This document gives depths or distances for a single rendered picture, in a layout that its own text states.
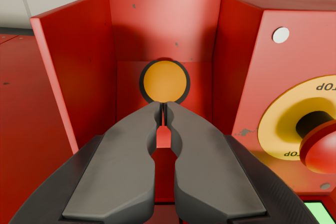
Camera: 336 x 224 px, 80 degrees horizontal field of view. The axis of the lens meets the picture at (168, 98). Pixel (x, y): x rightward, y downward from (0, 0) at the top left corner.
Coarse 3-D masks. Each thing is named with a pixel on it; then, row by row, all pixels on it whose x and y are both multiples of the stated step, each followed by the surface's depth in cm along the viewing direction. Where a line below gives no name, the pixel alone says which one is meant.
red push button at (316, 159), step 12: (300, 120) 13; (312, 120) 13; (324, 120) 12; (300, 132) 13; (312, 132) 11; (324, 132) 11; (300, 144) 12; (312, 144) 11; (324, 144) 11; (300, 156) 12; (312, 156) 11; (324, 156) 11; (312, 168) 12; (324, 168) 12
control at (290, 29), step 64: (128, 0) 16; (192, 0) 16; (256, 0) 12; (320, 0) 13; (64, 64) 9; (128, 64) 19; (192, 64) 19; (256, 64) 11; (320, 64) 11; (256, 128) 14; (320, 192) 18
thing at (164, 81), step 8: (152, 64) 18; (160, 64) 18; (168, 64) 18; (176, 64) 18; (152, 72) 18; (160, 72) 18; (168, 72) 18; (176, 72) 18; (144, 80) 18; (152, 80) 18; (160, 80) 18; (168, 80) 18; (176, 80) 18; (184, 80) 18; (144, 88) 18; (152, 88) 18; (160, 88) 18; (168, 88) 18; (176, 88) 18; (184, 88) 18; (152, 96) 18; (160, 96) 18; (168, 96) 18; (176, 96) 18
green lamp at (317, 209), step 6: (306, 204) 17; (312, 204) 17; (318, 204) 17; (312, 210) 17; (318, 210) 17; (324, 210) 17; (318, 216) 16; (324, 216) 16; (324, 222) 16; (330, 222) 16
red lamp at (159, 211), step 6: (174, 204) 17; (156, 210) 17; (162, 210) 17; (168, 210) 17; (174, 210) 17; (156, 216) 16; (162, 216) 16; (168, 216) 16; (174, 216) 16; (144, 222) 16; (150, 222) 16; (156, 222) 16; (162, 222) 16; (168, 222) 16; (174, 222) 16
